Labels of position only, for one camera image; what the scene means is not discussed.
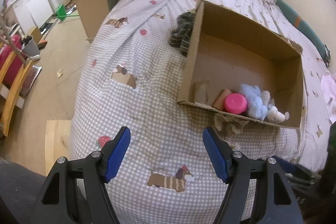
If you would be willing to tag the green dustpan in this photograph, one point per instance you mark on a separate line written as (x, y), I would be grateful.
(61, 13)

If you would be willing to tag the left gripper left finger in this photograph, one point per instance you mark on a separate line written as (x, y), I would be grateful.
(75, 190)

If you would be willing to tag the pink cloth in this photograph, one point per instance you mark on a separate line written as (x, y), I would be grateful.
(328, 88)

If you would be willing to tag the wooden bedside cabinet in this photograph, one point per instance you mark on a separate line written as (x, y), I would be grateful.
(92, 13)

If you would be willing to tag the wooden chair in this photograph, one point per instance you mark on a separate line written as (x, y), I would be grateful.
(13, 95)

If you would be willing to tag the pink round toy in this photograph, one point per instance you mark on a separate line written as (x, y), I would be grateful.
(235, 103)

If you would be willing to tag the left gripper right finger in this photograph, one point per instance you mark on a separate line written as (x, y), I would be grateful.
(257, 190)

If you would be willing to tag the light blue plush toy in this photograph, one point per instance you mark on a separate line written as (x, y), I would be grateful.
(255, 107)

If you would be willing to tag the grey bin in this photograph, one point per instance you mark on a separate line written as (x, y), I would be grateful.
(29, 46)

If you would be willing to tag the brown cardboard box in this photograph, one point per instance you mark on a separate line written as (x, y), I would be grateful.
(228, 49)

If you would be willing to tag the beige crochet doily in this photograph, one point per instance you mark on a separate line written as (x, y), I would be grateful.
(229, 126)

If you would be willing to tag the checkered dog-print bed cover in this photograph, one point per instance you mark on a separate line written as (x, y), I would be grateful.
(132, 77)

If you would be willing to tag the white cabinet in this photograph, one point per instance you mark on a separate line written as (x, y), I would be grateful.
(28, 13)

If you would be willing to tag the teal orange pillow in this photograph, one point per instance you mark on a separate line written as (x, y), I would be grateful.
(294, 18)

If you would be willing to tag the grey striped cloth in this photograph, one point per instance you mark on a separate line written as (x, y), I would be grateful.
(181, 36)

